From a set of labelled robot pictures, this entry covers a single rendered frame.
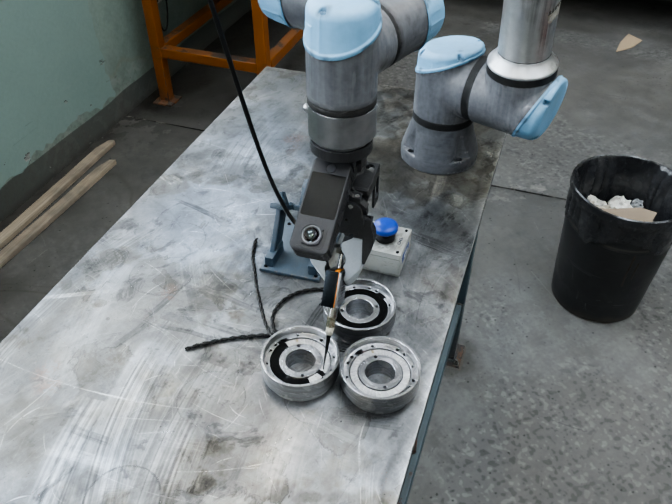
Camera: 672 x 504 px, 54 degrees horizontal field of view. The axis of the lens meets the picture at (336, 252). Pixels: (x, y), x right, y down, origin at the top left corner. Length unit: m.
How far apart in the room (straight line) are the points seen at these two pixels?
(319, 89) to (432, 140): 0.60
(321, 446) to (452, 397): 1.10
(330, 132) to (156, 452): 0.44
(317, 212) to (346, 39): 0.19
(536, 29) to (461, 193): 0.32
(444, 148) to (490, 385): 0.89
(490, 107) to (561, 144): 1.87
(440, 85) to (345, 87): 0.55
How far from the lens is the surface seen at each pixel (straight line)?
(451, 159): 1.27
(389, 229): 1.02
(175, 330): 0.99
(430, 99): 1.23
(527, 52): 1.12
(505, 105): 1.16
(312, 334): 0.92
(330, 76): 0.67
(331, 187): 0.73
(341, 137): 0.70
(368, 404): 0.85
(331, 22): 0.65
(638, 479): 1.91
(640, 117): 3.38
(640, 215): 2.09
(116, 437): 0.90
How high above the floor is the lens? 1.52
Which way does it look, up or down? 41 degrees down
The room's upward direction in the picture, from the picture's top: straight up
